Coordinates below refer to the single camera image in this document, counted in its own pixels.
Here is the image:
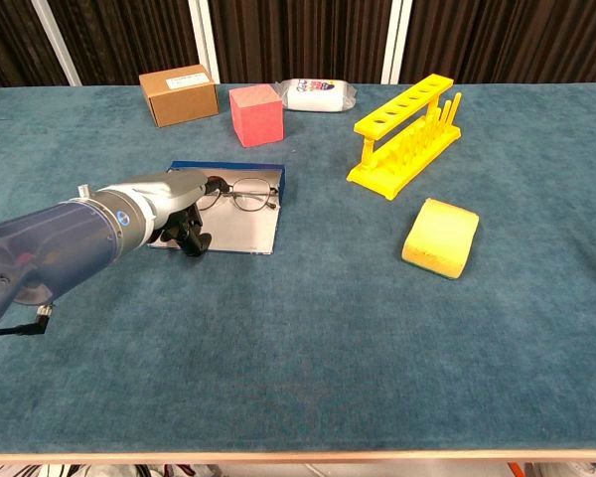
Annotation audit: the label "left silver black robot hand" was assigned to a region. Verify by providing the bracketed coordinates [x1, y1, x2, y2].
[122, 169, 232, 258]

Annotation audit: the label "thin wire-frame eyeglasses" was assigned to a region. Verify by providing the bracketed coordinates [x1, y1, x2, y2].
[196, 177, 281, 214]

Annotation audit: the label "grey box with blue edge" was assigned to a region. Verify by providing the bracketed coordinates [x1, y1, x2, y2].
[147, 159, 287, 255]

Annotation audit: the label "brown cardboard box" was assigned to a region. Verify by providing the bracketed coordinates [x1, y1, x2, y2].
[138, 64, 221, 129]

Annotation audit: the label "pink foam cube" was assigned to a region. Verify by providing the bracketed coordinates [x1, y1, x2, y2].
[227, 82, 285, 149]

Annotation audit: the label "dark brown pleated curtain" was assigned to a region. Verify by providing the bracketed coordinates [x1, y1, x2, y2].
[208, 0, 393, 84]
[47, 0, 215, 85]
[400, 0, 596, 84]
[0, 0, 71, 88]

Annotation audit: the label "white packet in plastic bag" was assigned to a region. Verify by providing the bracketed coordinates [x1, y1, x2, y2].
[272, 78, 358, 114]

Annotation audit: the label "teal felt table cloth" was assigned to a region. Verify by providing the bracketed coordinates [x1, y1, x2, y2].
[0, 81, 596, 454]

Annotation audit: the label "yellow test tube rack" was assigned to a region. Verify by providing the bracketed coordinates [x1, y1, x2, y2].
[346, 73, 464, 202]

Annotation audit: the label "yellow sponge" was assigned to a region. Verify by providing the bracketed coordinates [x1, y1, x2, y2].
[400, 197, 480, 280]

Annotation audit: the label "white partition frame post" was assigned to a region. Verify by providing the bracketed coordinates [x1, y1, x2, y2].
[380, 0, 412, 84]
[187, 0, 223, 84]
[29, 0, 84, 88]

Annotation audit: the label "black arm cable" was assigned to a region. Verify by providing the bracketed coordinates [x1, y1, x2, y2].
[0, 303, 56, 339]

